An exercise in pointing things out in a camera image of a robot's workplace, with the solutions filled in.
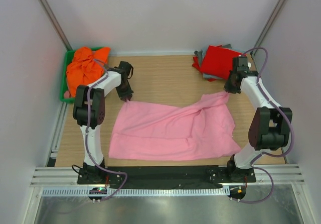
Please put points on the right aluminium frame post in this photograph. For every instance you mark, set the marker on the right aluminium frame post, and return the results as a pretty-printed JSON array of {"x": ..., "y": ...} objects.
[{"x": 270, "y": 22}]

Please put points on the orange t shirt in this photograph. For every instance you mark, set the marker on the orange t shirt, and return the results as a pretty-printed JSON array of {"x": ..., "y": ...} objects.
[{"x": 83, "y": 70}]

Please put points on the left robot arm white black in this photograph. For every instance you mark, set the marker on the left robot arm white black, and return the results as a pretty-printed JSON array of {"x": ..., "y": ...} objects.
[{"x": 89, "y": 113}]

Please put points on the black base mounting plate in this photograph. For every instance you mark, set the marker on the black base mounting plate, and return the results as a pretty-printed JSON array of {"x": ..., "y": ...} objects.
[{"x": 167, "y": 177}]

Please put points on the green plastic bin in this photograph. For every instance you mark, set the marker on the green plastic bin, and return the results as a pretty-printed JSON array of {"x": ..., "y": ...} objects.
[{"x": 64, "y": 92}]

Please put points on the folded red t shirt bottom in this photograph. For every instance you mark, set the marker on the folded red t shirt bottom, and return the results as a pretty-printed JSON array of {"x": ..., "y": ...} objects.
[{"x": 198, "y": 57}]

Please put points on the left aluminium frame post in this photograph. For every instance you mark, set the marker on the left aluminium frame post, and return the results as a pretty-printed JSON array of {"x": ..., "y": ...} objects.
[{"x": 50, "y": 14}]

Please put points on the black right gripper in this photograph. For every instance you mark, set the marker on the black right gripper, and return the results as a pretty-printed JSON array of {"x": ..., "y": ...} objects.
[{"x": 227, "y": 88}]

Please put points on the aluminium frame post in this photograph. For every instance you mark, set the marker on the aluminium frame post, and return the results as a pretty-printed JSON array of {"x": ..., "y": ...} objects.
[
  {"x": 50, "y": 14},
  {"x": 270, "y": 22}
]

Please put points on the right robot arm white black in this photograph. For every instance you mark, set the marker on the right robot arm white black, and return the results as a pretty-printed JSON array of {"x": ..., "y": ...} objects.
[{"x": 270, "y": 129}]

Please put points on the folded red t shirt top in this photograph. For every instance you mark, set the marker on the folded red t shirt top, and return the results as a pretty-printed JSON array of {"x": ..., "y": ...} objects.
[{"x": 218, "y": 60}]

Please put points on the pink t shirt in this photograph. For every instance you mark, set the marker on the pink t shirt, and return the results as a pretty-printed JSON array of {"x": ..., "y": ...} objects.
[{"x": 158, "y": 132}]

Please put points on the white slotted cable duct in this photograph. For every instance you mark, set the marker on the white slotted cable duct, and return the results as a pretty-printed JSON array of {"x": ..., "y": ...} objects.
[{"x": 102, "y": 192}]

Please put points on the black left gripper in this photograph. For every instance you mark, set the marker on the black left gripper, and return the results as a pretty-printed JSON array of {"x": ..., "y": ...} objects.
[{"x": 128, "y": 94}]

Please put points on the folded red t shirt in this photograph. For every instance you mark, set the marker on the folded red t shirt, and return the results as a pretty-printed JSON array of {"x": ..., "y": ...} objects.
[
  {"x": 198, "y": 57},
  {"x": 218, "y": 60}
]

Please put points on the folded grey t shirt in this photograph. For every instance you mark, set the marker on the folded grey t shirt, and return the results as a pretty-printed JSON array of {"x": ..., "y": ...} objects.
[{"x": 200, "y": 54}]

